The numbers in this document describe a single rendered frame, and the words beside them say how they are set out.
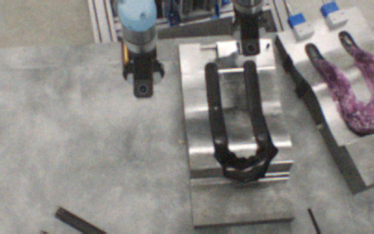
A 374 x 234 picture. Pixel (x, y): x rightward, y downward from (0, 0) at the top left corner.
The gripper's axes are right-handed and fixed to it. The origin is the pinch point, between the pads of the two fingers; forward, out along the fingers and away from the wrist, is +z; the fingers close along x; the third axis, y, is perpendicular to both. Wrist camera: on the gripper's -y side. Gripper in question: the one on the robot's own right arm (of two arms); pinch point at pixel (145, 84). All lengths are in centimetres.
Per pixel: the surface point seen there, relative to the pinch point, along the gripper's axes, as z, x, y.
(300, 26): 6.8, -45.2, 18.2
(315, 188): 15, -44, -27
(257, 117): 6.2, -29.3, -8.9
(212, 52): 8.7, -19.7, 12.6
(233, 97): 6.7, -23.6, -2.6
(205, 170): 3.2, -13.8, -23.1
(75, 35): 95, 32, 70
